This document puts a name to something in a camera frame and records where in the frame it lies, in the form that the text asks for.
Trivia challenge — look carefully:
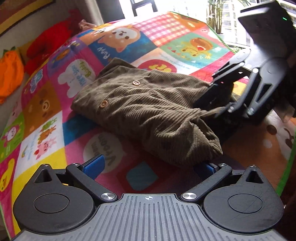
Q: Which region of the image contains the red plush cushion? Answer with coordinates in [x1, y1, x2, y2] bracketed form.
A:
[24, 9, 82, 76]

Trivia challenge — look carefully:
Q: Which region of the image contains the colourful cartoon play mat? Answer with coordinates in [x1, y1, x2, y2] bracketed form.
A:
[1, 12, 295, 240]

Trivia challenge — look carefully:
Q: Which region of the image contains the brown corduroy garment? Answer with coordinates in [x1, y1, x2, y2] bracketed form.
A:
[71, 58, 223, 166]

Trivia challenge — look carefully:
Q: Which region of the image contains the framed red yellow picture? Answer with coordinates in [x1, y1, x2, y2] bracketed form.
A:
[0, 0, 55, 35]

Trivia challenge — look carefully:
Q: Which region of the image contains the potted palm plant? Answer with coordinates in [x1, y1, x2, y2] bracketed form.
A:
[206, 0, 251, 34]

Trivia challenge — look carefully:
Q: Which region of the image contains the pink cloth toy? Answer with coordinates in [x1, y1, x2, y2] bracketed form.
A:
[78, 20, 96, 32]

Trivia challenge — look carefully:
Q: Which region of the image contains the orange pumpkin plush cushion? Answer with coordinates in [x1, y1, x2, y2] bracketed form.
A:
[0, 46, 25, 104]

